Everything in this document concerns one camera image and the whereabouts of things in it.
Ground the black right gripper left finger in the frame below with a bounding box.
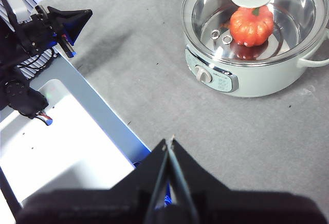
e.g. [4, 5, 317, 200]
[15, 138, 168, 224]

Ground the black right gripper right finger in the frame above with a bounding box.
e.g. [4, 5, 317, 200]
[169, 134, 327, 224]

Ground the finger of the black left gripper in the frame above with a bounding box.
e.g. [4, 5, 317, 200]
[62, 20, 83, 47]
[47, 6, 93, 24]

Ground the orange pumpkin with green stem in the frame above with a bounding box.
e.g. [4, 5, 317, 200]
[229, 5, 275, 47]

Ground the pale green electric pot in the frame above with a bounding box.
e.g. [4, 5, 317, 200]
[180, 0, 329, 99]

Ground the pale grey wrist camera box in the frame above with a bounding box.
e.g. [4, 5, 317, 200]
[1, 0, 29, 24]

